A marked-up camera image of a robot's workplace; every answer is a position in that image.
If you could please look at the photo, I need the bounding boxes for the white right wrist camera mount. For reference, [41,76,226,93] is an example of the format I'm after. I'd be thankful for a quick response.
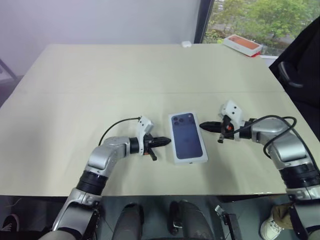
[218,99,243,141]

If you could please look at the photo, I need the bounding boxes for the tan trouser leg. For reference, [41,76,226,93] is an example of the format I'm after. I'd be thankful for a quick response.
[270,203,293,224]

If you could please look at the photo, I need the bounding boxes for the black and red shoe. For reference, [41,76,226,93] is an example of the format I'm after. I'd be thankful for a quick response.
[0,213,21,234]

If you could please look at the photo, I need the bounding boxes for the white sneaker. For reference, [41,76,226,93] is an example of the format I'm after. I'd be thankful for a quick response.
[259,212,286,240]

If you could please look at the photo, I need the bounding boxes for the orange and white phone box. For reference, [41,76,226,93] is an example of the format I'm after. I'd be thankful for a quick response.
[222,34,264,58]

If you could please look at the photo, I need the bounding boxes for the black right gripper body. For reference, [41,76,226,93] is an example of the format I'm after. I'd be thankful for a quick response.
[217,115,238,145]

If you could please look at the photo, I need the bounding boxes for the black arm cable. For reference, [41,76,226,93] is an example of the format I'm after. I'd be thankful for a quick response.
[99,116,141,146]
[239,115,298,159]

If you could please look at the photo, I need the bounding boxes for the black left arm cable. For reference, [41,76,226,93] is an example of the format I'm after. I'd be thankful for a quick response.
[99,116,141,146]

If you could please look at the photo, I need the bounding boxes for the black metal bracket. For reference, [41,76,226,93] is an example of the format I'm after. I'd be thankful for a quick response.
[214,204,242,240]

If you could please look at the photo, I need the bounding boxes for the black office chair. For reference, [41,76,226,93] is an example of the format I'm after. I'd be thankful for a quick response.
[268,17,320,153]

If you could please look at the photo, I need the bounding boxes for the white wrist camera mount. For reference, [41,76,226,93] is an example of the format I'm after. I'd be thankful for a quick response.
[218,99,243,141]
[136,115,154,156]

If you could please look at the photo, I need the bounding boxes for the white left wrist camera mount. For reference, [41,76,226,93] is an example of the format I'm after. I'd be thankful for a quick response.
[136,115,154,156]

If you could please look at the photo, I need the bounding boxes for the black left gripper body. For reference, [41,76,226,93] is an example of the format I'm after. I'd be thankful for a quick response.
[143,135,158,162]

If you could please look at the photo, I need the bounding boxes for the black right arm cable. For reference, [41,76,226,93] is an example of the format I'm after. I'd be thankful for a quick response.
[239,115,298,159]

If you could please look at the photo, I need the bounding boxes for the dark window frame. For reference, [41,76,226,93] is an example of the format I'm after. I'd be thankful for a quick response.
[193,0,215,45]

